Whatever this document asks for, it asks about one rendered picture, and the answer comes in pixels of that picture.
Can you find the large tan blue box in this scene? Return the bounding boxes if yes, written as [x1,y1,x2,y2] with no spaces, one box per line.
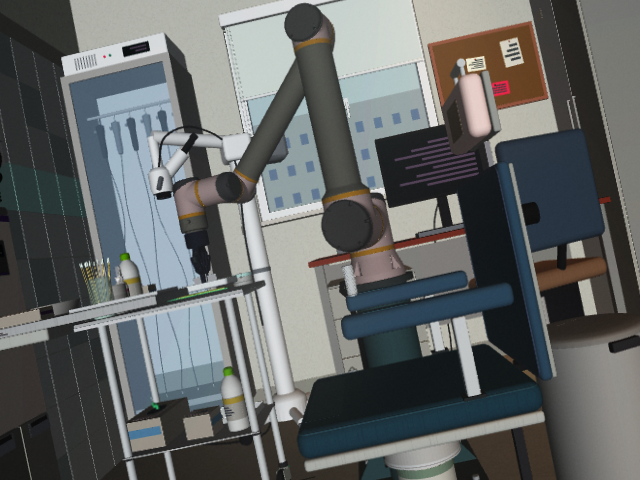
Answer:
[125,396,192,454]

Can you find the grey round bin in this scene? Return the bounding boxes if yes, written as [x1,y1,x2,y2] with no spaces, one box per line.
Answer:
[541,311,640,480]

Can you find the pink grey display unit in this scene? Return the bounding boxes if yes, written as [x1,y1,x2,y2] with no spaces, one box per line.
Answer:
[441,57,503,157]

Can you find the dark tall cabinet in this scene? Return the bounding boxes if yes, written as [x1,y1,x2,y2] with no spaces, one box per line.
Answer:
[0,13,129,480]

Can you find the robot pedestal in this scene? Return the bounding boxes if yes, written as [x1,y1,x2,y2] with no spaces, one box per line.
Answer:
[357,279,424,372]

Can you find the black instrument tray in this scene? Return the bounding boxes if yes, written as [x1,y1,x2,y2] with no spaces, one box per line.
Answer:
[155,279,240,304]

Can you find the brown cork notice board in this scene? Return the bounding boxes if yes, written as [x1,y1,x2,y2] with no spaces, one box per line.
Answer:
[427,20,551,111]

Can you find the grey door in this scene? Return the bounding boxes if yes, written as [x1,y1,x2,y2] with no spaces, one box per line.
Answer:
[529,0,640,317]

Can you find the glass door storage cabinet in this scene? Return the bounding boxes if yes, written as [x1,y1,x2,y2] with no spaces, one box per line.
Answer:
[59,32,262,451]

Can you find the blue examination chair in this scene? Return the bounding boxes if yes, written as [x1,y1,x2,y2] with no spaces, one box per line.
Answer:
[297,162,556,480]

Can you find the white shelf trolley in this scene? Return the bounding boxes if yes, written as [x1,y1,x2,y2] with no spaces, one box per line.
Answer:
[73,278,289,480]

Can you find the white ribbed lever handle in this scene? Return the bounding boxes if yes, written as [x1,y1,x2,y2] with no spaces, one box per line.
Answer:
[340,265,359,298]

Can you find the window with white frame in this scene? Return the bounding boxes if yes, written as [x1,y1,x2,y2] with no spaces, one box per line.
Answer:
[218,0,437,228]

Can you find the small tan box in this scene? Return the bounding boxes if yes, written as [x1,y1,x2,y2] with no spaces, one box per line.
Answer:
[181,405,224,442]

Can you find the black computer monitor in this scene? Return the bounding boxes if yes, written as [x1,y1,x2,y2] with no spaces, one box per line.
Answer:
[374,124,490,227]

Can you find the clear cup with sticks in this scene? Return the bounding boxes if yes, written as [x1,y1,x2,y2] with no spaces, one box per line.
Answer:
[79,258,114,305]

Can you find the grey keyboard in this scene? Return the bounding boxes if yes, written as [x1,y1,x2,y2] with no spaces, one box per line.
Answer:
[415,224,467,239]

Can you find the white unit console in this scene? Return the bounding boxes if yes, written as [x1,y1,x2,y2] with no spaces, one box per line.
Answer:
[0,298,82,352]

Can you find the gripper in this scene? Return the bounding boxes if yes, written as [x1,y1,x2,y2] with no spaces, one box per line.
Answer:
[181,228,213,282]

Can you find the white bottle green cap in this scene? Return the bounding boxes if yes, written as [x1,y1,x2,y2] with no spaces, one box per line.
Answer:
[220,366,252,434]
[118,252,144,298]

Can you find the brown round stool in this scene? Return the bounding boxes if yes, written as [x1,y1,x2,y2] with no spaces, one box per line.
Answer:
[530,241,609,294]

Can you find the blue chair headrest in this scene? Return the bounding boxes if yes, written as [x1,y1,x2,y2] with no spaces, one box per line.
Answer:
[494,128,607,252]

